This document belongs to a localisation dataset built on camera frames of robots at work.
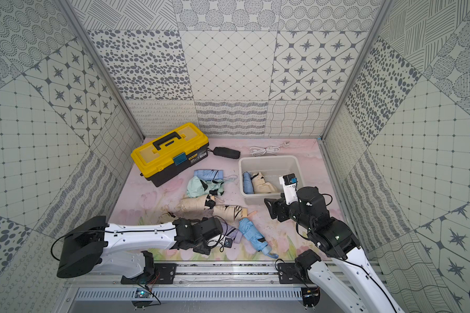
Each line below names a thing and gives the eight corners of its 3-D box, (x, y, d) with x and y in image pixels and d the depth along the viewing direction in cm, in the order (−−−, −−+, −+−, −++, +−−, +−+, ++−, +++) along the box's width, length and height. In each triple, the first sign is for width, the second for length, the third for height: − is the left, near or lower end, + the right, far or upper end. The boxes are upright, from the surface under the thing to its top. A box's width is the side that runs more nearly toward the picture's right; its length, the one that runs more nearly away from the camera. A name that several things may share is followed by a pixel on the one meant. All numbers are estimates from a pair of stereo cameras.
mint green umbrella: (189, 200, 96) (185, 192, 89) (192, 184, 101) (189, 176, 95) (223, 200, 96) (221, 192, 89) (224, 184, 101) (222, 176, 95)
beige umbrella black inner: (182, 214, 91) (179, 210, 87) (182, 202, 95) (180, 197, 91) (216, 210, 93) (214, 205, 89) (215, 198, 96) (214, 193, 92)
